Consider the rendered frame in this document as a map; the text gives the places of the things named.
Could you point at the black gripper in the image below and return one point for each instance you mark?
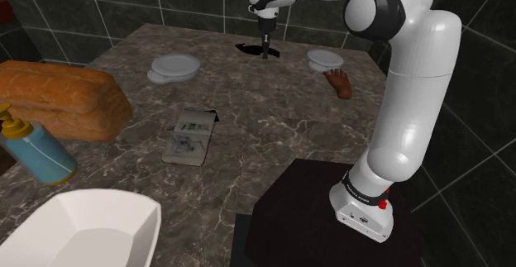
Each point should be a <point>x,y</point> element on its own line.
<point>266,26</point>

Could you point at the blue soap dispenser bottle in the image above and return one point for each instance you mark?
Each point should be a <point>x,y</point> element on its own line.
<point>38,153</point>

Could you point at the white sink basin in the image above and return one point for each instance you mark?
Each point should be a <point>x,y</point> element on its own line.
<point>84,230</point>

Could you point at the brown bread loaf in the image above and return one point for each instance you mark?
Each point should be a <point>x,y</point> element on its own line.
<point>60,101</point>

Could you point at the brown hand figure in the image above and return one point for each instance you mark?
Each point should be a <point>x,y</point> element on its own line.
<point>340,84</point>

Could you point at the grey illustrated book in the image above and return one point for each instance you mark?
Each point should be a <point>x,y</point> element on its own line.
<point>189,138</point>

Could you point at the grey round bowl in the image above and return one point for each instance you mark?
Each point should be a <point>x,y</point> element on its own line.
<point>325,60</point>

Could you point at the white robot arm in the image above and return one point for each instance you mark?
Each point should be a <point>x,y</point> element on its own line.
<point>415,109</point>

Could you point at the dark robot stand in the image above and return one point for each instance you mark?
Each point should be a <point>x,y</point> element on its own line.
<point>298,217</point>

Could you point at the grey plate with tab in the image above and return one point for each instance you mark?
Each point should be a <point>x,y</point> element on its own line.
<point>175,67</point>

